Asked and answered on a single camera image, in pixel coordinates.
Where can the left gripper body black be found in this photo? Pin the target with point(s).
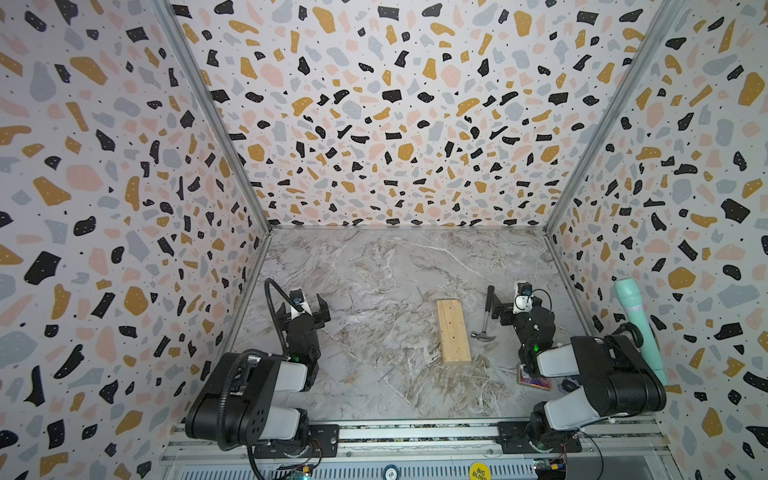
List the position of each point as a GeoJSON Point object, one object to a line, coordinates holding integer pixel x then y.
{"type": "Point", "coordinates": [316, 358]}

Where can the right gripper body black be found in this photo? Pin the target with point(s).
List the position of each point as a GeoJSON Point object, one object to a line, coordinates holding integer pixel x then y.
{"type": "Point", "coordinates": [516, 314]}

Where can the steel claw hammer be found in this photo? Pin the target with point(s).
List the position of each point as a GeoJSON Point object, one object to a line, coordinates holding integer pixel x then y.
{"type": "Point", "coordinates": [482, 335]}

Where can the light wooden block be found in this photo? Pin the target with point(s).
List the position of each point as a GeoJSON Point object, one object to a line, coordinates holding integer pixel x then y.
{"type": "Point", "coordinates": [453, 333]}

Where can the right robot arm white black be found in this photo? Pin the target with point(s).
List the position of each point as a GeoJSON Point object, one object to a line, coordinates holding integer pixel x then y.
{"type": "Point", "coordinates": [614, 380]}

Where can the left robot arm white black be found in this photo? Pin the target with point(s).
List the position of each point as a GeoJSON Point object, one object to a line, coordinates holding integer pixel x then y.
{"type": "Point", "coordinates": [235, 407]}

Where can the purple card box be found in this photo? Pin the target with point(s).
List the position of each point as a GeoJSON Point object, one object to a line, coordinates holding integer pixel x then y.
{"type": "Point", "coordinates": [524, 379]}

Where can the yellow round sticker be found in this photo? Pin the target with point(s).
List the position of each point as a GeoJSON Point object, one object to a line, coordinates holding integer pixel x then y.
{"type": "Point", "coordinates": [479, 471]}

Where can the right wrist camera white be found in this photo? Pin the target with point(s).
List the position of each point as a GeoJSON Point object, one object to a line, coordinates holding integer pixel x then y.
{"type": "Point", "coordinates": [523, 300]}

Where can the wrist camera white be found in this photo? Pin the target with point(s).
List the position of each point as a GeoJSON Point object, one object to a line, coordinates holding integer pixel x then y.
{"type": "Point", "coordinates": [298, 304]}
{"type": "Point", "coordinates": [523, 300]}

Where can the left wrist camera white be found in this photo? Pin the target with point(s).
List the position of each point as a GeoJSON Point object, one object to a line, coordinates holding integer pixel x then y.
{"type": "Point", "coordinates": [298, 304]}

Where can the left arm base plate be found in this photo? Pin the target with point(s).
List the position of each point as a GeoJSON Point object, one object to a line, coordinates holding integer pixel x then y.
{"type": "Point", "coordinates": [314, 441]}

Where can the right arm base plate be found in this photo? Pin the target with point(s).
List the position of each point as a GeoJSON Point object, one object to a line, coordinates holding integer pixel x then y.
{"type": "Point", "coordinates": [520, 437]}

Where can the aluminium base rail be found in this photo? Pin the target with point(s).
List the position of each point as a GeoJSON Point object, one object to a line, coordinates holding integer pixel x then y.
{"type": "Point", "coordinates": [437, 449]}

